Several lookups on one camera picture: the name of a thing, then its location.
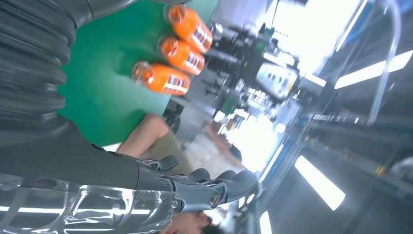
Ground long ceiling light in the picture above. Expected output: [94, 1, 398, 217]
[294, 155, 346, 212]
[259, 211, 273, 234]
[334, 49, 413, 90]

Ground white machine with buttons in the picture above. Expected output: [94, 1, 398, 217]
[256, 62, 300, 101]

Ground silver metal pole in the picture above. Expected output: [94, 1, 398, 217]
[367, 0, 403, 125]

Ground green table mat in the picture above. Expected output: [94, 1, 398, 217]
[57, 0, 220, 147]

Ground person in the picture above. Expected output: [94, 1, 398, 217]
[117, 114, 224, 234]

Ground black equipment rack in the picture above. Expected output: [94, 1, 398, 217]
[206, 21, 263, 98]

